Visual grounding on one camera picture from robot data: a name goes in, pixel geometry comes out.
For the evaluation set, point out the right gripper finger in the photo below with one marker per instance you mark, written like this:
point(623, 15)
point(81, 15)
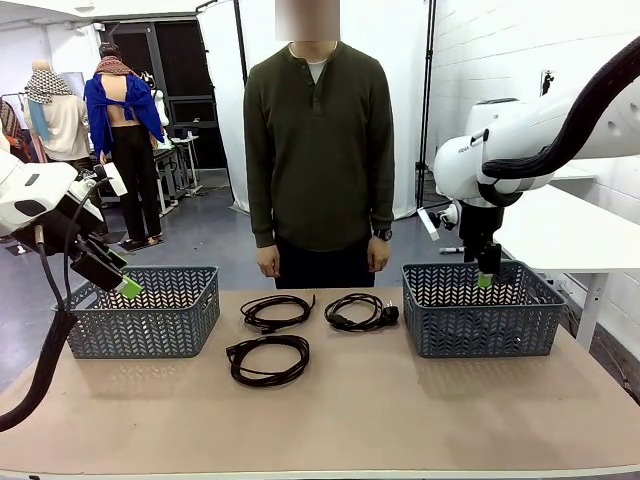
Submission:
point(470, 254)
point(489, 262)

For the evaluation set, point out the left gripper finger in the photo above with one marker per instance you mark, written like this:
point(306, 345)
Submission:
point(111, 256)
point(100, 272)

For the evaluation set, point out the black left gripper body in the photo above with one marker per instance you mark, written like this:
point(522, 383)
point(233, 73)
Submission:
point(80, 230)

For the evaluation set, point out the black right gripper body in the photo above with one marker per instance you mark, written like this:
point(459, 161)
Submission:
point(480, 225)

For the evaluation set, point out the person's left forearm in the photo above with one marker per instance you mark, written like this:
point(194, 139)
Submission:
point(382, 200)

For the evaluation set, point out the person's right forearm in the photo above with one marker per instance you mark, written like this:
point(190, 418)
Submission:
point(264, 210)

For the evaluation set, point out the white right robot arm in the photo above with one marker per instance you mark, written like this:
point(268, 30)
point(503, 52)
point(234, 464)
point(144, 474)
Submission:
point(460, 165)

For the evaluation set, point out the person's left hand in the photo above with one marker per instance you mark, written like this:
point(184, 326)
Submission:
point(379, 255)

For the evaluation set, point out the person's right hand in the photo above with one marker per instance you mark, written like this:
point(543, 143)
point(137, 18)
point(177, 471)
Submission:
point(268, 261)

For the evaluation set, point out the marker pen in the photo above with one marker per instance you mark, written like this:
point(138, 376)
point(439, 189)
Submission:
point(450, 249)

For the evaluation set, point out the white side table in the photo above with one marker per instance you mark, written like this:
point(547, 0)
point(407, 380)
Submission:
point(550, 230)

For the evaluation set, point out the grey perforated plastic basket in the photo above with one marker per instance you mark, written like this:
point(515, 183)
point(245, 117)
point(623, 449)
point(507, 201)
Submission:
point(150, 340)
point(475, 340)

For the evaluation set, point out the black wristwatch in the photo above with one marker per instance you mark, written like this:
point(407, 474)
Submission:
point(383, 234)

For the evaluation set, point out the mannequin with cream sweater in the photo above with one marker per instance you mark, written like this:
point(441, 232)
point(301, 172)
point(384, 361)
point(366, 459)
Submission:
point(60, 125)

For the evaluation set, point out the background desk with equipment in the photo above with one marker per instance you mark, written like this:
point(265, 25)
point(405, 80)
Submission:
point(175, 165)

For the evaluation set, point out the clothes rack with garments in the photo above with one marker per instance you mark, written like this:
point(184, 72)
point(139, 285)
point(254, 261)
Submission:
point(10, 125)

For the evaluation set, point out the mannequin with blue garment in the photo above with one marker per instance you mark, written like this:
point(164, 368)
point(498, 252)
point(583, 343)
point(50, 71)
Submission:
point(120, 100)

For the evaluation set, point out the white mannequin torso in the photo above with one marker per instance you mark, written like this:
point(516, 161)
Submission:
point(159, 102)

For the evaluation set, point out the black light stand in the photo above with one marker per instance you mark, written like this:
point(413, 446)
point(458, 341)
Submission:
point(428, 75)

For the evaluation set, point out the person in green henley sweater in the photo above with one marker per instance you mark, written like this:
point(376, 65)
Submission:
point(320, 150)

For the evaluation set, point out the white backdrop screen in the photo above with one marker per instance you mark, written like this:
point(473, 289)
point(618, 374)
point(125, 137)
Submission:
point(220, 100)

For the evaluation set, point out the black door panel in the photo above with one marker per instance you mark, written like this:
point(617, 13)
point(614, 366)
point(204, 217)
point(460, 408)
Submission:
point(185, 60)

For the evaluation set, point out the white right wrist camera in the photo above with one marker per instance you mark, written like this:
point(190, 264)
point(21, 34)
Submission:
point(429, 225)

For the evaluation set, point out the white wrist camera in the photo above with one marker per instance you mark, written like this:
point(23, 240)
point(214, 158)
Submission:
point(116, 180)
point(429, 225)

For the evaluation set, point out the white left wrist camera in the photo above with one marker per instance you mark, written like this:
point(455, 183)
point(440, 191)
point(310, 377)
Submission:
point(116, 180)

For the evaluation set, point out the small wall mounted device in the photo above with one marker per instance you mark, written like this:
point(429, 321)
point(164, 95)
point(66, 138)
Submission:
point(547, 82)

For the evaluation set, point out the aluminium table edge rail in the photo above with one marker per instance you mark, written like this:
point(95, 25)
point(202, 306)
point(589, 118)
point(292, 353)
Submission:
point(320, 475)

